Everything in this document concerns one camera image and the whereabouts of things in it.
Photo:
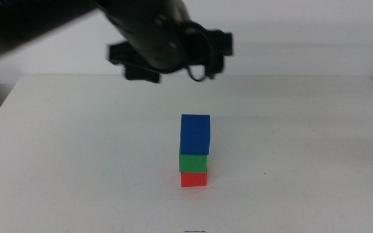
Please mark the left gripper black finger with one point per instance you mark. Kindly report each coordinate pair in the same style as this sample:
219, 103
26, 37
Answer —
134, 71
222, 45

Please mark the green cube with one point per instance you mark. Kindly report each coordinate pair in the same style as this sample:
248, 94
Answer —
193, 163

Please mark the red cube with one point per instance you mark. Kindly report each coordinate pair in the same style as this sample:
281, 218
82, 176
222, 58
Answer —
193, 180

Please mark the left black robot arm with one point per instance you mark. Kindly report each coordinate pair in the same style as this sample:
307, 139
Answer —
28, 22

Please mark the blue cube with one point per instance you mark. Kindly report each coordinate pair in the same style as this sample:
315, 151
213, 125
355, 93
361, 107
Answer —
195, 134

